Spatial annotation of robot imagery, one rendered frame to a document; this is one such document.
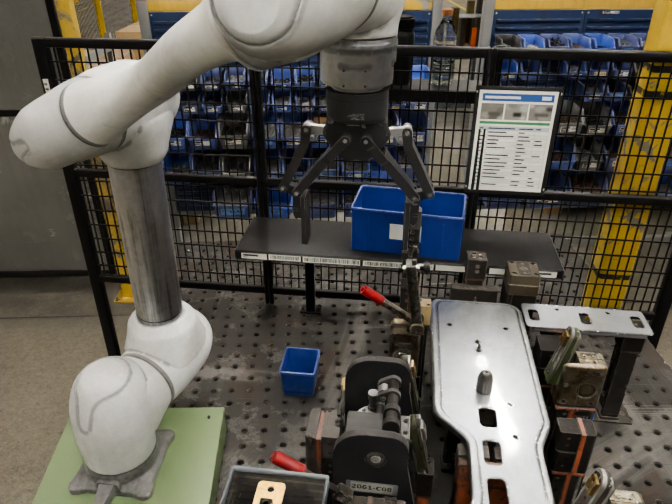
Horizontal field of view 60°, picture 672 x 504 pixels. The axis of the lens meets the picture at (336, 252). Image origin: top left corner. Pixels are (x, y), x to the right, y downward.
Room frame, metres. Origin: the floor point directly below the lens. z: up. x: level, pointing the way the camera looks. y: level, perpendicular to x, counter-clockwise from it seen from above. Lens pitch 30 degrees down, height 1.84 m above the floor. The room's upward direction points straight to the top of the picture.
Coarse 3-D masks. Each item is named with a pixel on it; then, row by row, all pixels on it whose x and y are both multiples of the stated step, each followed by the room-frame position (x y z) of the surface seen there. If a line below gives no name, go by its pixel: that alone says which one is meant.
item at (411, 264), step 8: (408, 264) 1.04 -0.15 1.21; (416, 264) 1.06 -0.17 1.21; (424, 264) 1.04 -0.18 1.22; (408, 272) 1.03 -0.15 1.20; (416, 272) 1.03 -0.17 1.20; (424, 272) 1.04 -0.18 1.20; (408, 280) 1.03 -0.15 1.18; (416, 280) 1.03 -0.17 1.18; (408, 288) 1.03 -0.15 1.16; (416, 288) 1.03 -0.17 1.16; (416, 296) 1.03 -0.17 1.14; (416, 304) 1.03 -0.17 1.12; (416, 312) 1.03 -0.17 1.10; (416, 320) 1.03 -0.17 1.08
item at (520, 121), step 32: (480, 96) 1.57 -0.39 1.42; (512, 96) 1.56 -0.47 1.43; (544, 96) 1.55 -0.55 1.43; (480, 128) 1.57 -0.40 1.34; (512, 128) 1.56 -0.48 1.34; (544, 128) 1.55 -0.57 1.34; (512, 160) 1.56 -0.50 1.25; (544, 160) 1.55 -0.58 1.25; (480, 192) 1.56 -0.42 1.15; (512, 192) 1.55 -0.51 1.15
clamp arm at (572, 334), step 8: (568, 328) 0.96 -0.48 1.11; (576, 328) 0.95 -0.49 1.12; (568, 336) 0.94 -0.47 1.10; (576, 336) 0.94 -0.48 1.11; (560, 344) 0.95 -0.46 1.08; (568, 344) 0.94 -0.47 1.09; (576, 344) 0.93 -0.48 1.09; (560, 352) 0.95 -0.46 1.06; (568, 352) 0.94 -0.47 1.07; (552, 360) 0.96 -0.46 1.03; (560, 360) 0.94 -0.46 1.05; (568, 360) 0.94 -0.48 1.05; (552, 368) 0.95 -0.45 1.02; (560, 368) 0.94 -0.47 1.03; (552, 376) 0.94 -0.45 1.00; (560, 376) 0.94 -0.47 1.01; (552, 384) 0.94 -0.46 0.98
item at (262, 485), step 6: (258, 486) 0.54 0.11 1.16; (264, 486) 0.54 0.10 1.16; (270, 486) 0.54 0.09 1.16; (276, 486) 0.54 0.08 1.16; (282, 486) 0.54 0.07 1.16; (258, 492) 0.53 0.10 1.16; (264, 492) 0.53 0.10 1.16; (270, 492) 0.53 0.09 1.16; (276, 492) 0.53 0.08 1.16; (282, 492) 0.53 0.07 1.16; (258, 498) 0.52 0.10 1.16; (264, 498) 0.51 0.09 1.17; (270, 498) 0.52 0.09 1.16; (276, 498) 0.52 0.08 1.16; (282, 498) 0.52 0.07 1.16
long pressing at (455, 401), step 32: (448, 320) 1.14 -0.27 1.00; (480, 320) 1.14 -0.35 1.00; (512, 320) 1.14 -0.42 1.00; (448, 352) 1.02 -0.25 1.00; (480, 352) 1.02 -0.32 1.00; (512, 352) 1.02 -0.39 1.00; (448, 384) 0.92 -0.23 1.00; (512, 384) 0.92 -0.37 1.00; (448, 416) 0.83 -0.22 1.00; (512, 416) 0.83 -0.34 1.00; (544, 416) 0.83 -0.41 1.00; (480, 448) 0.75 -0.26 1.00; (512, 448) 0.75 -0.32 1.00; (480, 480) 0.68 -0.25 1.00; (512, 480) 0.68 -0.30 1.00; (544, 480) 0.68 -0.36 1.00
